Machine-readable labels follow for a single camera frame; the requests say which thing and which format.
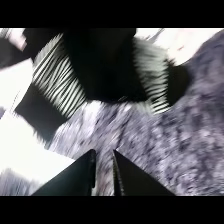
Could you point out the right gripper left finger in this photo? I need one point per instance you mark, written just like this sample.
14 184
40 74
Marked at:
76 176

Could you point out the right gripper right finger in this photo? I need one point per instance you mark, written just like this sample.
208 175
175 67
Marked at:
136 181

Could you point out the black shirt with striped sleeves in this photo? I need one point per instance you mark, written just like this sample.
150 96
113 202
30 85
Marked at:
100 66

